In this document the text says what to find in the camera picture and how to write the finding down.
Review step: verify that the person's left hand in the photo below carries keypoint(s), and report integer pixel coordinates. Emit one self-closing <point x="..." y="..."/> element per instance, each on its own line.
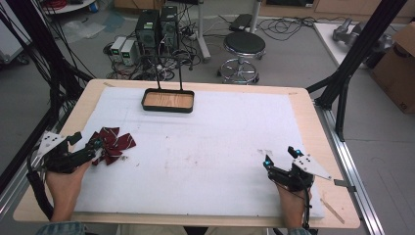
<point x="67" y="189"/>

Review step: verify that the person's right hand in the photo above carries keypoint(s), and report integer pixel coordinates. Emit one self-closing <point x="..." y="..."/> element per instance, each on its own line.
<point x="293" y="205"/>

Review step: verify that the black computer tower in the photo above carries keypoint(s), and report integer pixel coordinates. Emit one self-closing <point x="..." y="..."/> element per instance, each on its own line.
<point x="169" y="27"/>
<point x="147" y="31"/>

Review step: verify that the thin wooden stick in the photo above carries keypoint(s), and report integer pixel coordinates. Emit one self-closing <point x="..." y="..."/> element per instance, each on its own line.
<point x="332" y="211"/>

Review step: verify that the white table leg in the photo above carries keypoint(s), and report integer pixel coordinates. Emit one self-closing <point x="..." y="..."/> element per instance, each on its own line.
<point x="202" y="36"/>

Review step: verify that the white platform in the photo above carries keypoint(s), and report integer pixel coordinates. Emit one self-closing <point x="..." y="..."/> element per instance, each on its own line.
<point x="332" y="42"/>

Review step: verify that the person's left denim sleeve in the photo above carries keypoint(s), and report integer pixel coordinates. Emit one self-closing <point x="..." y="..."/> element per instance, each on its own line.
<point x="60" y="228"/>

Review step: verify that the aluminium rail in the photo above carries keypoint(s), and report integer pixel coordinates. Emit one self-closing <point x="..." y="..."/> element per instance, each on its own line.
<point x="350" y="169"/>

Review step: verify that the grey machine part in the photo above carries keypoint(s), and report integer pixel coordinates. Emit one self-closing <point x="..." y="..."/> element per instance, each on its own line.
<point x="354" y="32"/>

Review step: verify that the black flat box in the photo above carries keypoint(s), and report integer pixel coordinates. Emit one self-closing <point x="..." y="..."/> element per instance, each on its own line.
<point x="240" y="22"/>

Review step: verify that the white bench power supply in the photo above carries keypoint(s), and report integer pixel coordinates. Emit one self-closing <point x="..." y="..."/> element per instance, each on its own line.
<point x="128" y="52"/>
<point x="117" y="47"/>

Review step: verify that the person's denim sleeve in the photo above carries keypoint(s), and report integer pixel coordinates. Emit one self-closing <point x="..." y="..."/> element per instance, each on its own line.
<point x="60" y="228"/>
<point x="298" y="231"/>

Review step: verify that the grey metal bracket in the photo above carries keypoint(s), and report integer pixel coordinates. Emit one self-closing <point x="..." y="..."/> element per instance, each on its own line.
<point x="344" y="184"/>

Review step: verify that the black tray with wooden base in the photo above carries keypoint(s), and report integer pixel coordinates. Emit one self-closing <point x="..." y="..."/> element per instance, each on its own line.
<point x="168" y="100"/>

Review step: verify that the white foam mat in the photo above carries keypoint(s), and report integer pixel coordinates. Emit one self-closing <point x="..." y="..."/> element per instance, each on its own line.
<point x="202" y="153"/>

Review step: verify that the dark red striped bow tie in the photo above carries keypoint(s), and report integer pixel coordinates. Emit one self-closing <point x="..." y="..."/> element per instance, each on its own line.
<point x="114" y="143"/>

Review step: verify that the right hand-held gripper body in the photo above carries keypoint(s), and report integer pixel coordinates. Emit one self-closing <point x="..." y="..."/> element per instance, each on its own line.
<point x="298" y="173"/>

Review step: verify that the person's right denim sleeve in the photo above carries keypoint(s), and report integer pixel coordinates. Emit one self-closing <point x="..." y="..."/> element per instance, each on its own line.
<point x="298" y="231"/>

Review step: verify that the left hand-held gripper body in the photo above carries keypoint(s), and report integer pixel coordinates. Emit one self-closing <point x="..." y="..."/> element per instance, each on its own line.
<point x="58" y="158"/>

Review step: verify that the black metal frame strut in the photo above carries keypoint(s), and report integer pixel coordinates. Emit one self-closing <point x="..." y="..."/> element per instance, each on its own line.
<point x="359" y="52"/>

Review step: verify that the black round stool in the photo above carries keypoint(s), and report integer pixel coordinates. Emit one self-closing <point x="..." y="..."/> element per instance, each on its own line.
<point x="244" y="45"/>

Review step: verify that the black two-rod metal stand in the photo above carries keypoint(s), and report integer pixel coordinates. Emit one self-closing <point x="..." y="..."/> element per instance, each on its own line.
<point x="180" y="71"/>

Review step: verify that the brown cardboard box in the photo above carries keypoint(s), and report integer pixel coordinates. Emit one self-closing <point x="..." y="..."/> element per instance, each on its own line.
<point x="396" y="71"/>

